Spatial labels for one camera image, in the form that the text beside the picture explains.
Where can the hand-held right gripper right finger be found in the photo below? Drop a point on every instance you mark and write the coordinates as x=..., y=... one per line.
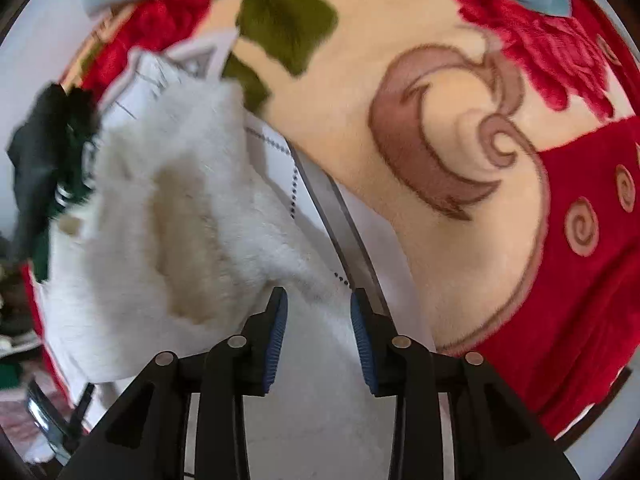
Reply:
x=359, y=345

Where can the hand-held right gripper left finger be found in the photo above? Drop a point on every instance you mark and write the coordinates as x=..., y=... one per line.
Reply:
x=276, y=339

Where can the white fleece-lined jacket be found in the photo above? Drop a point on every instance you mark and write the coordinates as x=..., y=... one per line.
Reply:
x=175, y=220

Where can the red floral printed blanket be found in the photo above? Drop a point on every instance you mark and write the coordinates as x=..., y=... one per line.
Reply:
x=400, y=160

